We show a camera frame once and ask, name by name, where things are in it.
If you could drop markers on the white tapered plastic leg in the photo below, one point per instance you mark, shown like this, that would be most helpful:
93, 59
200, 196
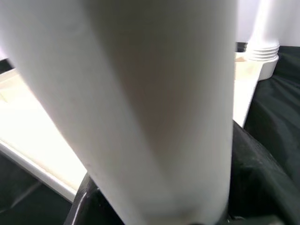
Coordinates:
264, 30
140, 93

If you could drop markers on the white plastic children table top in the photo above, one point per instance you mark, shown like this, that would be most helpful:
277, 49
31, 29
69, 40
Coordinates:
28, 129

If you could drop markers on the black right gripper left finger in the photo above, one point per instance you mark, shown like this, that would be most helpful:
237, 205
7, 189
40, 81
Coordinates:
89, 206

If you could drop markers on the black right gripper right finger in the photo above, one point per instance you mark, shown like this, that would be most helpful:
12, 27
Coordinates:
257, 192

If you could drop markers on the black table cloth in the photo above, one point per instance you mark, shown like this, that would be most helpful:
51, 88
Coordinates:
276, 105

